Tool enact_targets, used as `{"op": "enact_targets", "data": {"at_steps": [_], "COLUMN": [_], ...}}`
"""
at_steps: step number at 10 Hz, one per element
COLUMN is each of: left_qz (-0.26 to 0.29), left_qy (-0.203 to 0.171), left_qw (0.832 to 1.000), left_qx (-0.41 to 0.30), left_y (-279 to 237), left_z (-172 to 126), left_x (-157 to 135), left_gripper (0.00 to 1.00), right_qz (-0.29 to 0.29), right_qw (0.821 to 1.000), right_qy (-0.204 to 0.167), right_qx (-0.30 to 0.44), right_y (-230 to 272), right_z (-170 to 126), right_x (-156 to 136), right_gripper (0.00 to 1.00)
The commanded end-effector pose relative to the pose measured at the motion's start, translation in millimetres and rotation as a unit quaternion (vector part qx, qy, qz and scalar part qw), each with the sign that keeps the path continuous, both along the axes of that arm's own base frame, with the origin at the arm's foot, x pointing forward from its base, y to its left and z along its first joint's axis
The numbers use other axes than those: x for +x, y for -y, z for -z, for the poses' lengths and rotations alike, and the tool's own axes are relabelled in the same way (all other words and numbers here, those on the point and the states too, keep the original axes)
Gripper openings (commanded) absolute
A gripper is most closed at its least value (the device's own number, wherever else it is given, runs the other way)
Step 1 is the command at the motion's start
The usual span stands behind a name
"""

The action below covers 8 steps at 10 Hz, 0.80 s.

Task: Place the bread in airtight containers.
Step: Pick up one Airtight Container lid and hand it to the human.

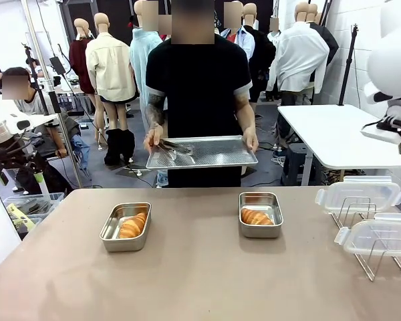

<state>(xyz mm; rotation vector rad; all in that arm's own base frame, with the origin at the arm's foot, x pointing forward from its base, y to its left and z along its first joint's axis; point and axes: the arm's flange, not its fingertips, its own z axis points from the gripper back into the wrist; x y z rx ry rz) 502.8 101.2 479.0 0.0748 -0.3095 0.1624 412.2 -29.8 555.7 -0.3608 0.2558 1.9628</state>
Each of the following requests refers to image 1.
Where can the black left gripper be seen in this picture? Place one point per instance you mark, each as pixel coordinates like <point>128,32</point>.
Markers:
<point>6,157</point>

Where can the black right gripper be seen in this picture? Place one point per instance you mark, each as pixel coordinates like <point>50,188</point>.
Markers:
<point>394,124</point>

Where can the clear plastic clip lid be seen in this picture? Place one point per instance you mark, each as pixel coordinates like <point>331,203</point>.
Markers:
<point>361,192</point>
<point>377,234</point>

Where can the golden croissant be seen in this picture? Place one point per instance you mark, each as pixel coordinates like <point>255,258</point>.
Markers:
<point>255,216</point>
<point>130,227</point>

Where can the metal tongs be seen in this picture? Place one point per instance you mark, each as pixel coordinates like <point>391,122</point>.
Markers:
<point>177,147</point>

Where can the perforated metal baking tray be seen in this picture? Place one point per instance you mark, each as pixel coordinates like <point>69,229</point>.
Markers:
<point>217,152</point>

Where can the person's tattooed right forearm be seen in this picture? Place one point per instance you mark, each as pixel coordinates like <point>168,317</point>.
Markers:
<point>155,112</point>

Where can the person's left forearm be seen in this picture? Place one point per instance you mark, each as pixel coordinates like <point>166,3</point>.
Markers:
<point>245,113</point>

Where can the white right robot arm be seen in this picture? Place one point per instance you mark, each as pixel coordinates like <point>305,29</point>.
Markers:
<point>394,60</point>

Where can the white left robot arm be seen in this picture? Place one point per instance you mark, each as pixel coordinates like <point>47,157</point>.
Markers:
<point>0,110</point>

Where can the person's right hand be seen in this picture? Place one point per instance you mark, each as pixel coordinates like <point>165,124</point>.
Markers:
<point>153,138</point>

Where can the person's left hand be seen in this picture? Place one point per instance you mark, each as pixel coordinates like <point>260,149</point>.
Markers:
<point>252,137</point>

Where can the clear plastic storage bin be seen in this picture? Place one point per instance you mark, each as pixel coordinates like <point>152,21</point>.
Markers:
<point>50,197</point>

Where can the yellow green packaged item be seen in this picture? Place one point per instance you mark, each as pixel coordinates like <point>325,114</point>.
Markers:
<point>18,214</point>

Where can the silver metal pole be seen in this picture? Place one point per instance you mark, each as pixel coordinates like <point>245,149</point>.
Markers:
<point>65,133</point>

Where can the blue jeans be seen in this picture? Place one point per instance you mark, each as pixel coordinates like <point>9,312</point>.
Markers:
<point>80,150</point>

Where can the white table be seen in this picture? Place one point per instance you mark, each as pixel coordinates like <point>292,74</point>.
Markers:
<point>334,133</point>

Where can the seated person in grey shirt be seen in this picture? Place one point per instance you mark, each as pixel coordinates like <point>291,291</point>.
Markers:
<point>36,103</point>

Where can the black light stand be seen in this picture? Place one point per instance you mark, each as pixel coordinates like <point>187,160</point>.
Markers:
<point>55,102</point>

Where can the black tripod stand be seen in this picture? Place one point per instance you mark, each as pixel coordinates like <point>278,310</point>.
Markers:
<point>347,73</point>

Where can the black crumpled trousers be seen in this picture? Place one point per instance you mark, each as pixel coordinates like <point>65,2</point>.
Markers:
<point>120,143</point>

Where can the black stool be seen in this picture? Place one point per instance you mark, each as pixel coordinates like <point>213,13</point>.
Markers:
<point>297,160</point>

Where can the black panel on stand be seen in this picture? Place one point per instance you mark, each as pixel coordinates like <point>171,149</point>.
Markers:
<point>57,65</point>

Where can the mannequin with black shirt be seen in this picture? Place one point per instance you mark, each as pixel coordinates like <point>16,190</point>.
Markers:
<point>331,43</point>

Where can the mannequin with dark red top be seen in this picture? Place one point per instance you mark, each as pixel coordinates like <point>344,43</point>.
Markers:
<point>80,63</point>

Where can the rectangular stainless steel container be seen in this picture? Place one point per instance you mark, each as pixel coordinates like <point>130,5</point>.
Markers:
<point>133,245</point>
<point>260,232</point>

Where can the mannequin with white shirt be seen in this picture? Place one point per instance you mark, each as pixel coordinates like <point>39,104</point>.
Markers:
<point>297,57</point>

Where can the mannequin with cream shirt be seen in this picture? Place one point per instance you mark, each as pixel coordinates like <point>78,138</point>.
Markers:
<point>110,67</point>

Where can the mannequin with black jacket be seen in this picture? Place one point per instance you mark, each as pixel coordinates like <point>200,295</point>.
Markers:
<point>262,57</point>

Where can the mannequin with light blue shirt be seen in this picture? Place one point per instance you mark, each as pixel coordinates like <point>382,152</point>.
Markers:
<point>138,57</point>

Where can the small mannequin with white top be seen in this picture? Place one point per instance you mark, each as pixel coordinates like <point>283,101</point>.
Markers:
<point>274,35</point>

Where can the person in black t-shirt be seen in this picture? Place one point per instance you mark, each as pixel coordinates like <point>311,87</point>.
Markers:
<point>200,83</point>

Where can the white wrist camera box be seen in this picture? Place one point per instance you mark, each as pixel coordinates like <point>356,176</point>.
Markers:
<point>381,135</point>

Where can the dark mannequin base plate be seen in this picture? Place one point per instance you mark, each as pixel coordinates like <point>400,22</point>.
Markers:
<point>133,172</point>

